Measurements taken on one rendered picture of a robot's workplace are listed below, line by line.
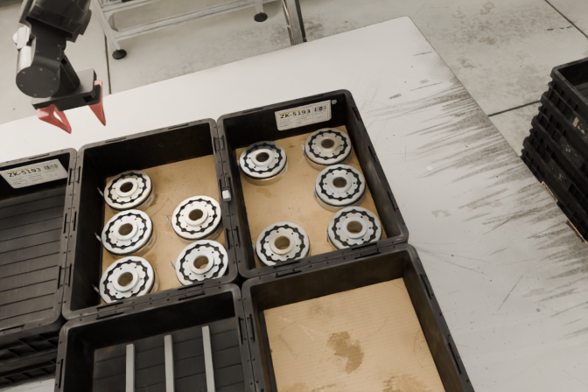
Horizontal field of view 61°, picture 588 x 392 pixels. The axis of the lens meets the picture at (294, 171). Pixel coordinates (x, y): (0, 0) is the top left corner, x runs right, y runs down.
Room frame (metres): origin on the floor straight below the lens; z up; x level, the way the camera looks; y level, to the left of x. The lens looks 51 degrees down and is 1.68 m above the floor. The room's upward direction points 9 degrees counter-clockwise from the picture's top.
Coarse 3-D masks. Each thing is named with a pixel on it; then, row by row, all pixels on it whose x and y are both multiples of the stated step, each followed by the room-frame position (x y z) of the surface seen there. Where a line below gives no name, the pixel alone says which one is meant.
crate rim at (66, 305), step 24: (96, 144) 0.75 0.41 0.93; (216, 144) 0.70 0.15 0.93; (216, 168) 0.64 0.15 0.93; (72, 216) 0.57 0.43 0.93; (72, 240) 0.52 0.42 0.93; (72, 264) 0.47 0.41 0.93; (72, 288) 0.42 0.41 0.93; (192, 288) 0.38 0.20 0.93; (72, 312) 0.38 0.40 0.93; (96, 312) 0.37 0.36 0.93
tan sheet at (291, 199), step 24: (288, 144) 0.76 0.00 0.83; (288, 168) 0.69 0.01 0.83; (312, 168) 0.68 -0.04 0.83; (360, 168) 0.66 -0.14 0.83; (264, 192) 0.63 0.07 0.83; (288, 192) 0.62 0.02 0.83; (312, 192) 0.61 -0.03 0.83; (264, 216) 0.57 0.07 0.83; (288, 216) 0.56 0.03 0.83; (312, 216) 0.55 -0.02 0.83; (312, 240) 0.50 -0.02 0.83
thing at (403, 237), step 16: (320, 96) 0.79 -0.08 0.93; (352, 96) 0.78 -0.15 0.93; (240, 112) 0.78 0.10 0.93; (256, 112) 0.78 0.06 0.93; (352, 112) 0.73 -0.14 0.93; (224, 128) 0.74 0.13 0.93; (224, 144) 0.71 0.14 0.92; (368, 144) 0.63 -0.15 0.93; (224, 160) 0.65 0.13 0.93; (224, 176) 0.61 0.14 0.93; (384, 176) 0.55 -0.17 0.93; (384, 192) 0.51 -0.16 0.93; (400, 224) 0.44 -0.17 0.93; (240, 240) 0.46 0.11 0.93; (384, 240) 0.42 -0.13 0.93; (400, 240) 0.41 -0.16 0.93; (240, 256) 0.43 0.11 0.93; (320, 256) 0.41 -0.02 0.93; (336, 256) 0.40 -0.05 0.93; (240, 272) 0.40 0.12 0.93; (256, 272) 0.39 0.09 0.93; (272, 272) 0.39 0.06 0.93
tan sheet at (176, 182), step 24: (168, 168) 0.74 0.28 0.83; (192, 168) 0.73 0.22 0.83; (168, 192) 0.67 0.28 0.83; (192, 192) 0.66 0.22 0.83; (216, 192) 0.65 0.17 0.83; (168, 216) 0.61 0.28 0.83; (168, 240) 0.55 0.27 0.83; (216, 240) 0.53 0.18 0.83; (168, 264) 0.49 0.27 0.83; (168, 288) 0.44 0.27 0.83
